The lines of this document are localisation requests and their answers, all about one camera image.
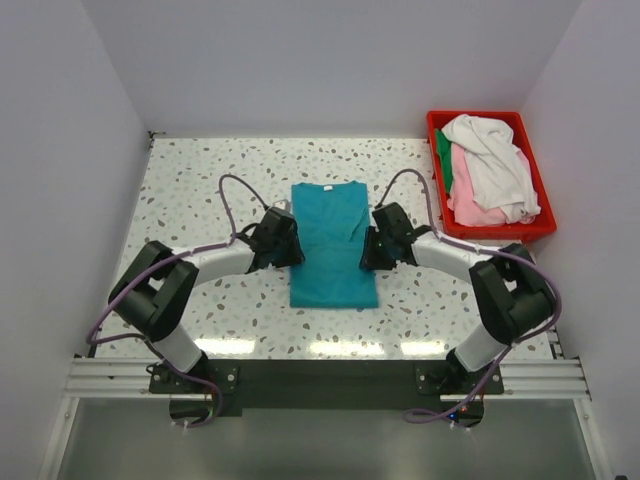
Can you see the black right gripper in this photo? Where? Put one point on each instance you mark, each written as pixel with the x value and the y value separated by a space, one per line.
pixel 369 258

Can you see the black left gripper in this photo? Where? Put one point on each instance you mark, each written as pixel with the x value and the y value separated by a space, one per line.
pixel 295 255

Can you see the teal t shirt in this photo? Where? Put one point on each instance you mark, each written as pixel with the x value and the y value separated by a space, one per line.
pixel 332 224

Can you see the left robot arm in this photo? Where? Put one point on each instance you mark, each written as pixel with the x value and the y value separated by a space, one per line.
pixel 152 295

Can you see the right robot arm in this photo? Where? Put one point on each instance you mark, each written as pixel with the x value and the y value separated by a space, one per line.
pixel 513 297

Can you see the pink t shirt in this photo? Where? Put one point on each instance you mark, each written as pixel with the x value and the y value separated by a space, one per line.
pixel 461 196

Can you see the green t shirt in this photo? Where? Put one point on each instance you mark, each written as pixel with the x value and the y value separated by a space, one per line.
pixel 444 152

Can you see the white t shirt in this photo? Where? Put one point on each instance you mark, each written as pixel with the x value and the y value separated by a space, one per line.
pixel 500 172

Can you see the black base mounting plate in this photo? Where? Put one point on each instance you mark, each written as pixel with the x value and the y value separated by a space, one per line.
pixel 424 391

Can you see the red plastic bin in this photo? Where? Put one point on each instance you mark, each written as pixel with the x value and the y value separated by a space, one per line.
pixel 543 225

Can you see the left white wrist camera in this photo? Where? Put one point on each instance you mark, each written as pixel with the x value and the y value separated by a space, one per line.
pixel 283 204

